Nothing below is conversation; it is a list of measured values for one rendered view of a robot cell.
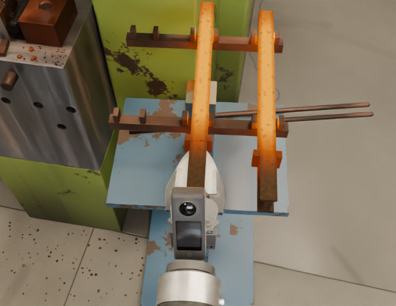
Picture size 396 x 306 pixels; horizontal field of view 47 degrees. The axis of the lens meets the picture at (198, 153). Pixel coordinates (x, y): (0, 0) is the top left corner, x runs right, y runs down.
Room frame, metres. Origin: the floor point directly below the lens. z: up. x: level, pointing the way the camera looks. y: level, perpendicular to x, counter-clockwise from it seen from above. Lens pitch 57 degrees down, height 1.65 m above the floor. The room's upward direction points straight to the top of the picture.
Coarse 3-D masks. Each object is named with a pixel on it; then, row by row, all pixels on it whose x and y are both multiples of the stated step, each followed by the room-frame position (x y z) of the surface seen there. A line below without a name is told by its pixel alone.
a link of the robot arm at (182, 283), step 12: (168, 276) 0.19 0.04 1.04; (180, 276) 0.19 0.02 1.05; (192, 276) 0.19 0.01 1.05; (204, 276) 0.19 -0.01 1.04; (168, 288) 0.18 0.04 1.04; (180, 288) 0.18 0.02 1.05; (192, 288) 0.18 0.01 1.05; (204, 288) 0.18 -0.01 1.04; (216, 288) 0.18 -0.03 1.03; (156, 300) 0.17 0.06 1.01; (168, 300) 0.16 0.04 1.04; (180, 300) 0.16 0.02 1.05; (192, 300) 0.16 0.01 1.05; (204, 300) 0.16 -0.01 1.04; (216, 300) 0.17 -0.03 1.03
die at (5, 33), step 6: (12, 0) 0.84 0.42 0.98; (0, 6) 0.81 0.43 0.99; (6, 6) 0.82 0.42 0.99; (12, 6) 0.84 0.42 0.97; (0, 12) 0.79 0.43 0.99; (6, 12) 0.81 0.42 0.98; (0, 18) 0.78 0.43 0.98; (6, 18) 0.80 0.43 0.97; (0, 24) 0.78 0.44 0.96; (0, 30) 0.78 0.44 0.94; (6, 30) 0.78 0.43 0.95; (0, 36) 0.79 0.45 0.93; (6, 36) 0.78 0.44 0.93; (12, 36) 0.79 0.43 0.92
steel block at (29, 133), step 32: (96, 32) 0.89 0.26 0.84; (0, 64) 0.72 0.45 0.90; (32, 64) 0.71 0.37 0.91; (64, 64) 0.71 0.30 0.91; (96, 64) 0.85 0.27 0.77; (0, 96) 0.73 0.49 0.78; (32, 96) 0.72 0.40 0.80; (96, 96) 0.80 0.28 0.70; (0, 128) 0.74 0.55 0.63; (32, 128) 0.72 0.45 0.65; (96, 128) 0.75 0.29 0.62; (32, 160) 0.73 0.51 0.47; (64, 160) 0.72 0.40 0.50; (96, 160) 0.70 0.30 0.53
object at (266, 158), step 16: (272, 16) 0.73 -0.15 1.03; (272, 32) 0.68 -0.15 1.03; (272, 48) 0.64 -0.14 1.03; (272, 64) 0.60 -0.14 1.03; (272, 80) 0.56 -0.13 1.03; (272, 96) 0.52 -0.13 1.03; (272, 112) 0.48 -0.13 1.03; (272, 128) 0.45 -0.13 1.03; (272, 144) 0.42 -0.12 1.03; (256, 160) 0.39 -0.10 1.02; (272, 160) 0.38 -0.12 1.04; (272, 176) 0.35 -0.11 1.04; (272, 192) 0.32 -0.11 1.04; (272, 208) 0.31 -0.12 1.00
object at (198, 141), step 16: (208, 16) 0.73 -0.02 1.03; (208, 32) 0.68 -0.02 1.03; (208, 48) 0.64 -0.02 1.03; (208, 64) 0.60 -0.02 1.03; (208, 80) 0.56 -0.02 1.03; (208, 96) 0.52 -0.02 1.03; (192, 112) 0.48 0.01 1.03; (208, 112) 0.48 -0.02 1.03; (192, 128) 0.45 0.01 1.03; (192, 144) 0.41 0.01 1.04; (208, 144) 0.42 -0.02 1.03; (192, 160) 0.38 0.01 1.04; (192, 176) 0.35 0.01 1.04
